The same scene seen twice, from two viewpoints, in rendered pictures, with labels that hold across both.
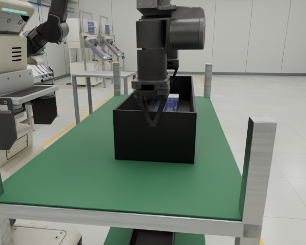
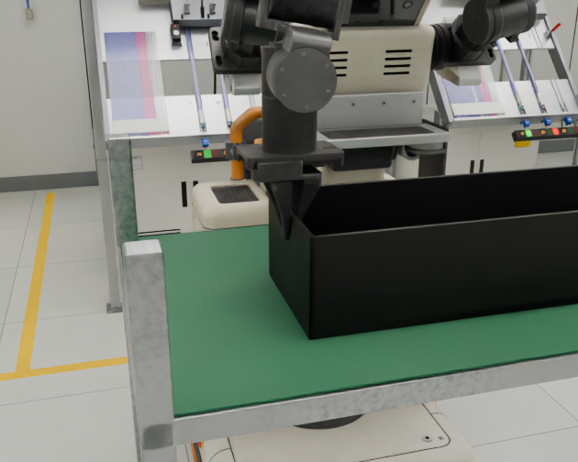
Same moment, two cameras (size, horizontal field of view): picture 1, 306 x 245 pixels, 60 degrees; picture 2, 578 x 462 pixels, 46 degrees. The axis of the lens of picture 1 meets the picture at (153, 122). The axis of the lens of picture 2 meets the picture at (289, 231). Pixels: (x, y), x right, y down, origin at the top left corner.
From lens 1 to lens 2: 70 cm
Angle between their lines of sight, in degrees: 64
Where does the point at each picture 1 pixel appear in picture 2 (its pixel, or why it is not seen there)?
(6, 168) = not seen: hidden behind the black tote
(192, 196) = (188, 354)
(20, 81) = (382, 112)
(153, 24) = (264, 54)
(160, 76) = (273, 148)
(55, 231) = (437, 429)
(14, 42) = (394, 41)
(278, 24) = not seen: outside the picture
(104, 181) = (195, 284)
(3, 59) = (361, 70)
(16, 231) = not seen: hidden behind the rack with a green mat
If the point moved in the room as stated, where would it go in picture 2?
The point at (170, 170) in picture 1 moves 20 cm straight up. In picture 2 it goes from (263, 324) to (261, 139)
